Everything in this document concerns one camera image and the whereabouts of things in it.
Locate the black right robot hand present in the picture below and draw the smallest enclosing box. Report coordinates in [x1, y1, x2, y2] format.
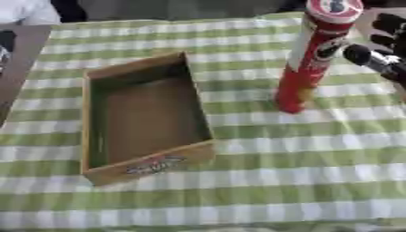
[341, 12, 406, 89]

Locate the tall red cylindrical can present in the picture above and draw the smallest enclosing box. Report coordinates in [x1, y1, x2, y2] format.
[273, 0, 367, 115]

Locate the person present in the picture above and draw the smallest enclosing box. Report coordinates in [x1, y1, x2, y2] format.
[0, 0, 89, 26]

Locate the tan cardboard box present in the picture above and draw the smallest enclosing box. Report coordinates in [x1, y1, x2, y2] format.
[79, 50, 218, 187]

